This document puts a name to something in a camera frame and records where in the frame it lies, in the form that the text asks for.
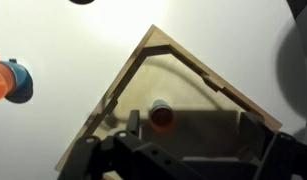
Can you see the small blue cup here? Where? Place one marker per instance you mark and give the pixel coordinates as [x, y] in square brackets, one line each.
[160, 103]

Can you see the black round object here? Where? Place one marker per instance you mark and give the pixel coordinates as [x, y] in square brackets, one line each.
[82, 2]

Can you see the larger blue cup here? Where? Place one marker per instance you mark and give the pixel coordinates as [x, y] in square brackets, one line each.
[23, 90]

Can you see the wooden tray box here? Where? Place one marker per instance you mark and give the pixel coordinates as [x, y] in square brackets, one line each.
[202, 145]

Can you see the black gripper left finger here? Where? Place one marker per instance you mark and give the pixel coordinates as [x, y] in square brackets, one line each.
[133, 124]

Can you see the small orange cup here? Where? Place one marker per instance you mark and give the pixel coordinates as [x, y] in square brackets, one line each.
[162, 118]

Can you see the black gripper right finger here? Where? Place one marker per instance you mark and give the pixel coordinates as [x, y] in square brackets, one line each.
[254, 136]

